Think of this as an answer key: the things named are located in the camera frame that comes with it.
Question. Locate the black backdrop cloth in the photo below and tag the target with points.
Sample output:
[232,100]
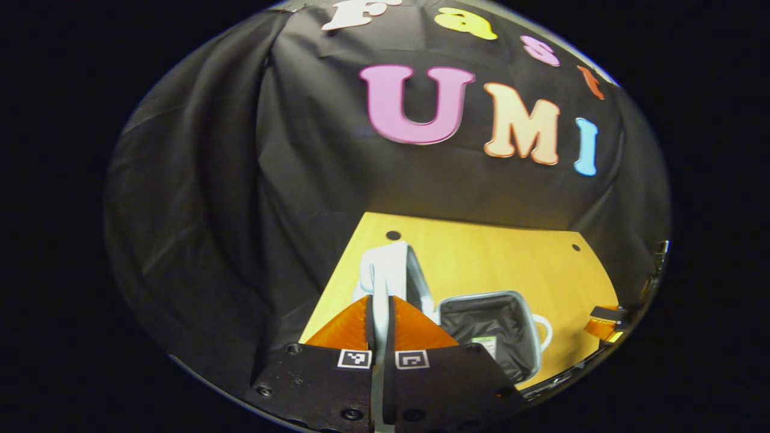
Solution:
[240,180]

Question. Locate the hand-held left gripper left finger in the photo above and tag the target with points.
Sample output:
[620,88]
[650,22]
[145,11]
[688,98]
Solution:
[369,334]

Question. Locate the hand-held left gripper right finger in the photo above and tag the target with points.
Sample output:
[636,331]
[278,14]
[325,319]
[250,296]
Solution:
[389,334]

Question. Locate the white suitcase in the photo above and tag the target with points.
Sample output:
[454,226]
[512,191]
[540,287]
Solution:
[391,264]

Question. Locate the white green skin care tube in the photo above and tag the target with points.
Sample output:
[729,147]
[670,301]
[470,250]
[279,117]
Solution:
[485,347]

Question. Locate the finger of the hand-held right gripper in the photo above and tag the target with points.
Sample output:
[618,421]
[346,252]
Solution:
[604,328]

